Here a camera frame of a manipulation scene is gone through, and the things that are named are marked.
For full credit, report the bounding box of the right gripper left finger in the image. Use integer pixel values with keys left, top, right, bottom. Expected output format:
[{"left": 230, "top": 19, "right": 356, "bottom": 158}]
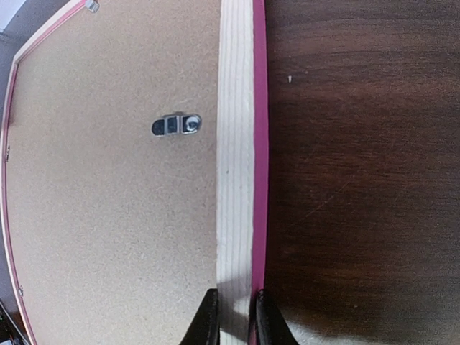
[{"left": 180, "top": 288, "right": 220, "bottom": 345}]

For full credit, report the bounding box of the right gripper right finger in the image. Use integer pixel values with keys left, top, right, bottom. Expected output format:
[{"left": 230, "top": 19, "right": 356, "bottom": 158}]
[{"left": 248, "top": 289, "right": 299, "bottom": 345}]

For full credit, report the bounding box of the pink wooden picture frame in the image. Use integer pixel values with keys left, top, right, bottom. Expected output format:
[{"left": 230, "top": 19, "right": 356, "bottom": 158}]
[{"left": 0, "top": 0, "right": 270, "bottom": 345}]

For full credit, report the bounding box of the brown backing board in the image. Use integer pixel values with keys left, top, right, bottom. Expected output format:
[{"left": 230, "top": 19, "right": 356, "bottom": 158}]
[{"left": 5, "top": 0, "right": 221, "bottom": 345}]

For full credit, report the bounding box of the front aluminium rail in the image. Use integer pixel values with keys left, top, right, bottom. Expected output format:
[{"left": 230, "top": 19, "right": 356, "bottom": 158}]
[{"left": 1, "top": 303, "right": 29, "bottom": 345}]

